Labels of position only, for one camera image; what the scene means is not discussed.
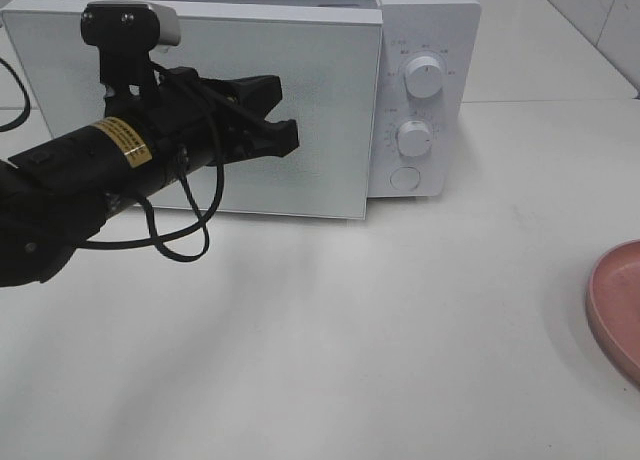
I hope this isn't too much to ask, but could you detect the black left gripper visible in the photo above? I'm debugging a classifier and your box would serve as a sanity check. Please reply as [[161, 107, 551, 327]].
[[97, 46, 299, 190]]

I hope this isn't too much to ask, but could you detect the white microwave door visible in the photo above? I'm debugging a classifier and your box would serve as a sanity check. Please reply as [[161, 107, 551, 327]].
[[2, 0, 382, 219]]

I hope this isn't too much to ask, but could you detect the white round knob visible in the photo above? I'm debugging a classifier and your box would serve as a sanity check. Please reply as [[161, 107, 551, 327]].
[[396, 120, 433, 158], [403, 53, 444, 99]]

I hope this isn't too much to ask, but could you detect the white round door button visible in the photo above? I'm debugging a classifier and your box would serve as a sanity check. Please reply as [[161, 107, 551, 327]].
[[390, 167, 421, 192]]

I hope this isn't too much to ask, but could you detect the pink round plate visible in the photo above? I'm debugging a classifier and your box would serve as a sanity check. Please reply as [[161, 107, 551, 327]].
[[585, 240, 639, 385]]

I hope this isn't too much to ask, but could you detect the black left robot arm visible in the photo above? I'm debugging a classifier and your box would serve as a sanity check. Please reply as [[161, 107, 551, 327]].
[[1, 46, 299, 287]]

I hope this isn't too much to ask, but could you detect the white microwave oven body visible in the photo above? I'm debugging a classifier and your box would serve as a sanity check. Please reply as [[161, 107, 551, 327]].
[[9, 0, 483, 201]]

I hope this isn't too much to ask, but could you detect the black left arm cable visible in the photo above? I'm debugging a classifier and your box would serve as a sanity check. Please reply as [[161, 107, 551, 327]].
[[0, 57, 261, 262]]

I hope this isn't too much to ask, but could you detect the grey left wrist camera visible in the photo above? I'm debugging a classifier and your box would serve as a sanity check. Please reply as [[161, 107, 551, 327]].
[[80, 0, 181, 49]]

